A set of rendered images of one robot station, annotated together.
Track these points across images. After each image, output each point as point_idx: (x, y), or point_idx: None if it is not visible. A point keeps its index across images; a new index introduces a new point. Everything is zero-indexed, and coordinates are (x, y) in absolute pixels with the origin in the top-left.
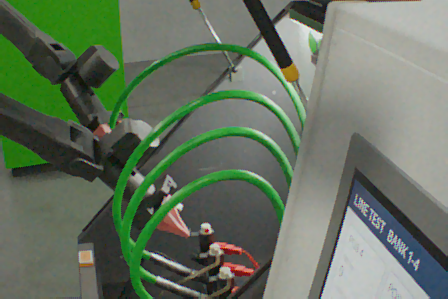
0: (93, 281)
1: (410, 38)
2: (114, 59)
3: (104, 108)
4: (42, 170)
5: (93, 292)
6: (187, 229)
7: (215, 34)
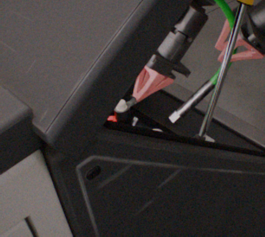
0: (248, 134)
1: None
2: None
3: (257, 16)
4: None
5: (234, 125)
6: (137, 98)
7: (221, 63)
